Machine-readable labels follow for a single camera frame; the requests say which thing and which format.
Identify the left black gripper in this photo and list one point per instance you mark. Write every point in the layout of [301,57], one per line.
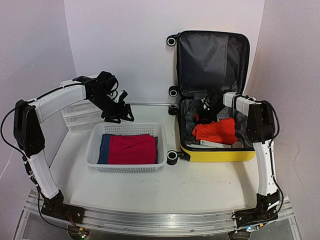
[119,114]

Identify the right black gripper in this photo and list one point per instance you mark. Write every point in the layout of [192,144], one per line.
[203,119]

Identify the white perforated plastic basket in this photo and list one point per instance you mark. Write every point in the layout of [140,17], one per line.
[127,147]

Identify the red garment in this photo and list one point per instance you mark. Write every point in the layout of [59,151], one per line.
[132,148]

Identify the blue garment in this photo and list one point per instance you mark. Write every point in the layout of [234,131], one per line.
[103,150]

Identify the yellow Pikachu hard-shell suitcase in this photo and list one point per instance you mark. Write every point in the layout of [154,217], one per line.
[209,60]

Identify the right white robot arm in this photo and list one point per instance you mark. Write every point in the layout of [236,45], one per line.
[262,128]

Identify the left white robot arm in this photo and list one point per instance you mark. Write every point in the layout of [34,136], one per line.
[29,117]

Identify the orange folded garment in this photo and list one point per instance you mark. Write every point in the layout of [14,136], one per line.
[222,132]

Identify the white plastic drawer organizer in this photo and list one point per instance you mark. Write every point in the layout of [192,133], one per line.
[81,116]

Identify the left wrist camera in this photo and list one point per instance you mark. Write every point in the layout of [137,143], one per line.
[120,96]

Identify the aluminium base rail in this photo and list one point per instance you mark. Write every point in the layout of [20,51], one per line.
[88,223]

